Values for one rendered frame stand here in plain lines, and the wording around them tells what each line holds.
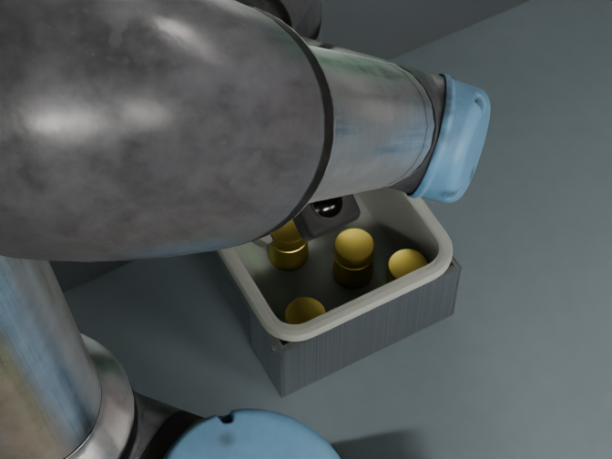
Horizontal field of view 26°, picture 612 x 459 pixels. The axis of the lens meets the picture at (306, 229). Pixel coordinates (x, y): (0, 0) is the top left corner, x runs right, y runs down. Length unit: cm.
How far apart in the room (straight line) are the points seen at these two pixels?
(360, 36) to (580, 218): 27
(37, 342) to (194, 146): 25
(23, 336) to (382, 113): 20
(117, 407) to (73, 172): 37
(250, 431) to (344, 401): 34
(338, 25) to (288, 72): 78
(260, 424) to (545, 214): 52
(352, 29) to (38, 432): 65
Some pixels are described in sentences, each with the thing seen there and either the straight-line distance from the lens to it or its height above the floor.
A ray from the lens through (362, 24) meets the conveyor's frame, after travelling 126.
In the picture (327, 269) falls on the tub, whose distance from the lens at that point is 116.
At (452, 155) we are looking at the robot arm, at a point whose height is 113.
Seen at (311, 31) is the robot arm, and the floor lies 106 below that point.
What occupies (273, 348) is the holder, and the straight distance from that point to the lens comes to 107.
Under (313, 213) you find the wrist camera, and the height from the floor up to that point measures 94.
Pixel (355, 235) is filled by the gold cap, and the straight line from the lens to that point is 113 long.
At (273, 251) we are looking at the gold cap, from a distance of 114.
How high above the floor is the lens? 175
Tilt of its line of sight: 56 degrees down
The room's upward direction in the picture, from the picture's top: straight up
